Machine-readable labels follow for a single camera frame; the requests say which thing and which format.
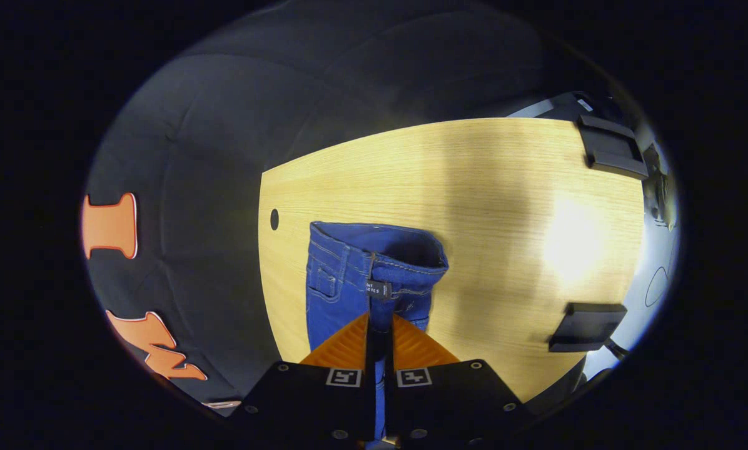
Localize black flat bracket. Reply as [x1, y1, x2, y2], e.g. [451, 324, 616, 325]
[548, 302, 629, 354]
[575, 114, 650, 182]

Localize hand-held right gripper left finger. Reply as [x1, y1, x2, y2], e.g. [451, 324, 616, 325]
[231, 312, 375, 443]

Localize dark equipment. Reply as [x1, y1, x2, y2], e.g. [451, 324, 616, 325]
[646, 142, 679, 229]

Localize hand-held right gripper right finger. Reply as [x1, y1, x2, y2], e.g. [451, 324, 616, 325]
[383, 312, 530, 444]

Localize black backdrop cloth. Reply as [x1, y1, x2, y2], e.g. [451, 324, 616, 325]
[80, 0, 575, 416]

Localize blue denim jeans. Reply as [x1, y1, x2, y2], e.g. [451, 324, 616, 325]
[304, 220, 451, 446]

